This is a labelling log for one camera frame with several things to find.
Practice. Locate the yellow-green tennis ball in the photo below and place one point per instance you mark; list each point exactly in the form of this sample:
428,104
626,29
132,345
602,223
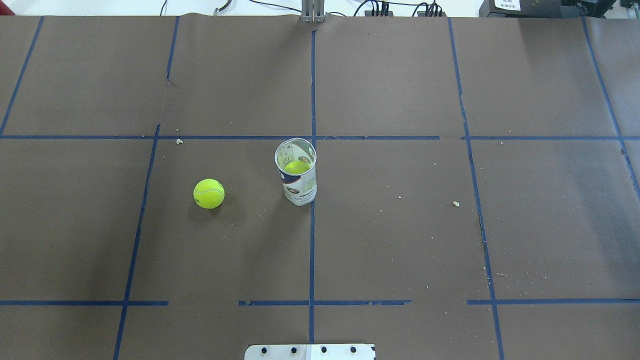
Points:
209,193

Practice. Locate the tennis ball inside can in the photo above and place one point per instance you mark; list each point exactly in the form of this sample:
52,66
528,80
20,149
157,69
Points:
297,167

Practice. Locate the clear tennis ball can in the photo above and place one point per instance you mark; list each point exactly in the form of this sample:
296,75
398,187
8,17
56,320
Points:
299,189

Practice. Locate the black desktop box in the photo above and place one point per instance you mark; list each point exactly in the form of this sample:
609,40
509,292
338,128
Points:
546,9

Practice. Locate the aluminium frame post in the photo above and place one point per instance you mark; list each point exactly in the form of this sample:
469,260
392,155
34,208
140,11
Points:
313,11

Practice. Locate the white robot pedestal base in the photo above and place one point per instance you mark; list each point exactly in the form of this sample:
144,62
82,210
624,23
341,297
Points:
331,351

